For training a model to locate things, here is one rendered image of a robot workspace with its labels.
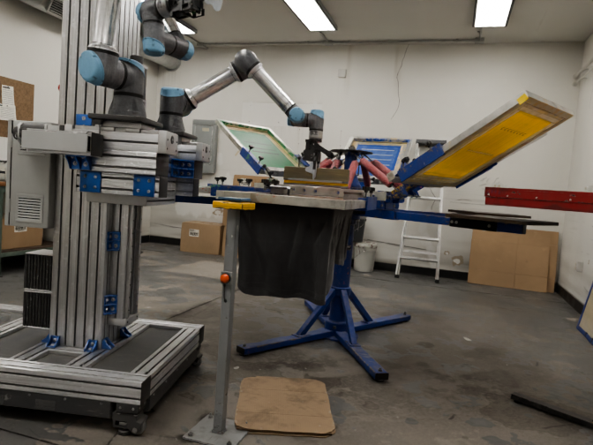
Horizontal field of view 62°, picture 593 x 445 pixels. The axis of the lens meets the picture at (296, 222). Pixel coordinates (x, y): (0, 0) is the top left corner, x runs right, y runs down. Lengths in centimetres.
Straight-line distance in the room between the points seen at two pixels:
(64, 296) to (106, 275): 21
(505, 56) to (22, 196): 580
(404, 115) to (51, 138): 532
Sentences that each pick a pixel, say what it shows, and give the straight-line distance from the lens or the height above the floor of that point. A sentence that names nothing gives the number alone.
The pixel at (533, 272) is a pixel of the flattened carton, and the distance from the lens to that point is 670.
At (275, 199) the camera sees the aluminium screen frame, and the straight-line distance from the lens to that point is 211.
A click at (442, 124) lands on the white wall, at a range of 678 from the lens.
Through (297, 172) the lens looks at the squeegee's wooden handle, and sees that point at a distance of 268.
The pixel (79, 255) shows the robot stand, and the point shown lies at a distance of 244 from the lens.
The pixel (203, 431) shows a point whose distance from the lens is 223.
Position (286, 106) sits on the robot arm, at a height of 143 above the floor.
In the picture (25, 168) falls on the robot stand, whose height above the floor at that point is 102.
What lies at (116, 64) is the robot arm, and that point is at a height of 144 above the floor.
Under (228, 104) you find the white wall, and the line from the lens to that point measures 756.
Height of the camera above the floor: 103
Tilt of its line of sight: 4 degrees down
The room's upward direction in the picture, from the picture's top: 4 degrees clockwise
